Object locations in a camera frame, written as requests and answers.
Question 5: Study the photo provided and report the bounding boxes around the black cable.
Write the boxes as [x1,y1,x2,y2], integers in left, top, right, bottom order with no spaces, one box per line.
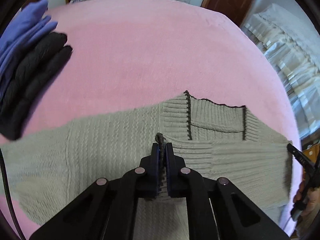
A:
[0,147,26,240]

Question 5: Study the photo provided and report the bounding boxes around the purple folded clothes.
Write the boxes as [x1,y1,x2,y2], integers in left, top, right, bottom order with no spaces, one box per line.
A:
[0,0,58,100]

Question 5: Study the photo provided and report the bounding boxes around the wooden drawer cabinet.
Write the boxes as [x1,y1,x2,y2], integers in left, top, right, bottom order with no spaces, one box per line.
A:
[301,144,319,162]

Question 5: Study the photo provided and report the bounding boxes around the furniture under white lace cover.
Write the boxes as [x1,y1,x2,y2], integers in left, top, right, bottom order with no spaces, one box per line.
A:
[239,3,320,140]

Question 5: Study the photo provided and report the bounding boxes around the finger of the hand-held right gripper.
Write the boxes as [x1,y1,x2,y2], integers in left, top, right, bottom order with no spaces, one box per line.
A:
[287,143,316,173]

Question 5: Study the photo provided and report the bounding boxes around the beige knit sweater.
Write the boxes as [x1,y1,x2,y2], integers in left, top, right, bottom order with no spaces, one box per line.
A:
[0,90,293,240]

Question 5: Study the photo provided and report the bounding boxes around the pink bed blanket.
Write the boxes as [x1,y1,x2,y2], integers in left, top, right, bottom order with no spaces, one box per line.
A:
[0,0,304,240]

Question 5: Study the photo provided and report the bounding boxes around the black folded clothes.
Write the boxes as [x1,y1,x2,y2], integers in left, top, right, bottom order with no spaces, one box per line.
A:
[0,32,73,140]

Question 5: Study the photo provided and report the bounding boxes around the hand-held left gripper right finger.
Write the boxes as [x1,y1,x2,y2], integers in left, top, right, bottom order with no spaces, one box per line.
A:
[165,142,292,240]

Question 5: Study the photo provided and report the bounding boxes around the person's right hand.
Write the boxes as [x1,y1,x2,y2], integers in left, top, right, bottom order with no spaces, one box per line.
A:
[293,181,320,220]

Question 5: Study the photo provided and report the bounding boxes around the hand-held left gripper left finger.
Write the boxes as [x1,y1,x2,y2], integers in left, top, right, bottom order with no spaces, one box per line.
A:
[29,142,160,240]

